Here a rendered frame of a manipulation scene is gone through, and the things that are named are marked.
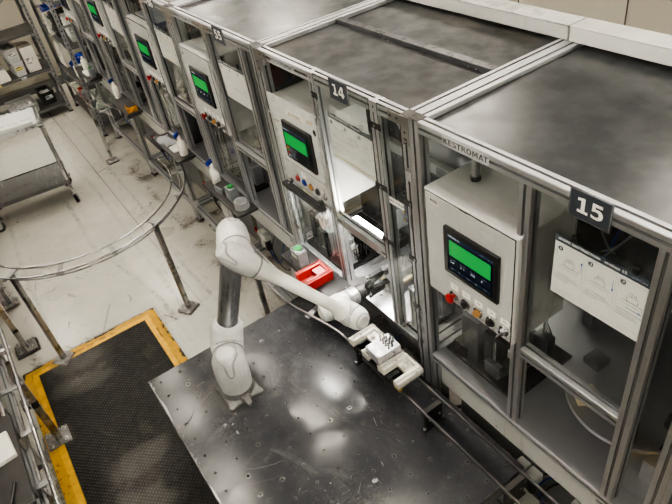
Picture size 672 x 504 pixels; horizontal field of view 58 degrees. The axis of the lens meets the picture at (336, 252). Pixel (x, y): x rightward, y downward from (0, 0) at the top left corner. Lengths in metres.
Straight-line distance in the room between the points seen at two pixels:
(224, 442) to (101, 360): 1.85
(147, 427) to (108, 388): 0.49
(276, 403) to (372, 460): 0.55
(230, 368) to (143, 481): 1.16
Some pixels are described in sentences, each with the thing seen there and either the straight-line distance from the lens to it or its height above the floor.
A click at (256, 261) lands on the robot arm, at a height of 1.41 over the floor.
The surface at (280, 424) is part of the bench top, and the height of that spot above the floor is 0.68.
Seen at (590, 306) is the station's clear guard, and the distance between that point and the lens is 1.83.
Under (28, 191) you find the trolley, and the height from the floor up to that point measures 0.26.
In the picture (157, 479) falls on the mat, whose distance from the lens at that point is 3.74.
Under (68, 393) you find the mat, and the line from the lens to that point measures 4.44.
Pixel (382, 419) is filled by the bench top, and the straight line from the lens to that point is 2.78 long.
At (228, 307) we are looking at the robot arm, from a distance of 2.85.
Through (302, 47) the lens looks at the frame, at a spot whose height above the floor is 2.01.
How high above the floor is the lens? 2.94
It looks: 38 degrees down
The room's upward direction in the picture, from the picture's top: 11 degrees counter-clockwise
